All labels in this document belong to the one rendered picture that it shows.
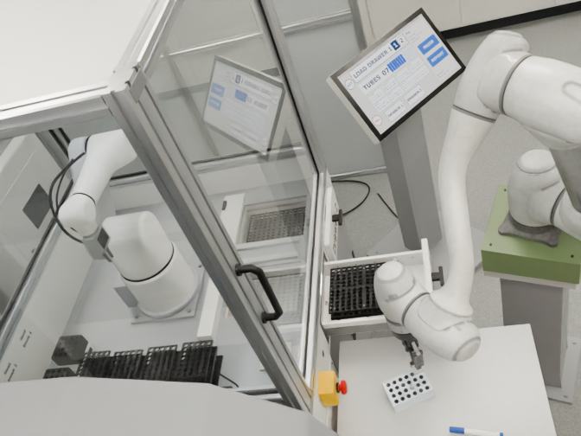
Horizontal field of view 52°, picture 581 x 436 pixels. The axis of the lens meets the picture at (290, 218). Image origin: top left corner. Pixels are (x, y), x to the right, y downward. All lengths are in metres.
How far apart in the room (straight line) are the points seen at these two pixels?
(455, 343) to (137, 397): 0.78
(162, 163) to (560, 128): 0.76
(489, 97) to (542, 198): 0.58
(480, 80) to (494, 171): 2.19
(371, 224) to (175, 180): 2.43
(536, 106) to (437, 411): 0.92
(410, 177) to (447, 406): 1.21
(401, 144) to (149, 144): 1.75
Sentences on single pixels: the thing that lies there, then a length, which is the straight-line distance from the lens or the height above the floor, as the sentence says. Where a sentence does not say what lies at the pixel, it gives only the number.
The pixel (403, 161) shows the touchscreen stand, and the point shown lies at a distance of 2.64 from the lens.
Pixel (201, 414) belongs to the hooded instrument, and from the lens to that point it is 0.80.
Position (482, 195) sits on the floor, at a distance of 3.40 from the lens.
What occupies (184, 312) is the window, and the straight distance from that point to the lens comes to 1.31.
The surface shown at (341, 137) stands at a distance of 3.49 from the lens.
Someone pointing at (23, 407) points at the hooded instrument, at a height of 1.78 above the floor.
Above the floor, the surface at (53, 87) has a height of 1.97.
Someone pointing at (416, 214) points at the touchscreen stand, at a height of 0.34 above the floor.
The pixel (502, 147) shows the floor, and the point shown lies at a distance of 3.68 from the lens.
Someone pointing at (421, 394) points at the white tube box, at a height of 0.80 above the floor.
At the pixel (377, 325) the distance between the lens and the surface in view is 1.86.
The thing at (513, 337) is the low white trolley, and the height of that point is 0.76.
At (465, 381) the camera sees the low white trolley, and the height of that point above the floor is 0.76.
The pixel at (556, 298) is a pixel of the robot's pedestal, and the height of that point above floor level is 0.60.
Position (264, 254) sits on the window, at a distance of 1.44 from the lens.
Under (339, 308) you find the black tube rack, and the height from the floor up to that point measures 0.90.
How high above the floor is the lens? 2.37
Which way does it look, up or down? 42 degrees down
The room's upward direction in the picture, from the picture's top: 22 degrees counter-clockwise
